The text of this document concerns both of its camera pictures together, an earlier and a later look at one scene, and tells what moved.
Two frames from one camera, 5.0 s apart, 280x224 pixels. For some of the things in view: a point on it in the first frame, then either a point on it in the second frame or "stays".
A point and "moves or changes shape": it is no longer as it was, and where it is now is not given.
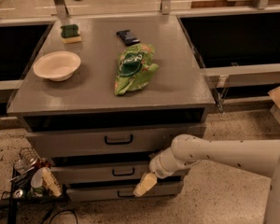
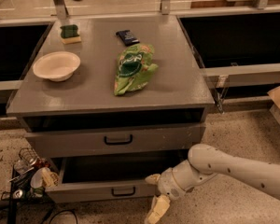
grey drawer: (113, 174) moves or changes shape
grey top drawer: (108, 143) stays
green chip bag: (135, 67) stays
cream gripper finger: (146, 183) -> (160, 206)
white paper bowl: (57, 65) stays
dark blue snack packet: (128, 37) stays
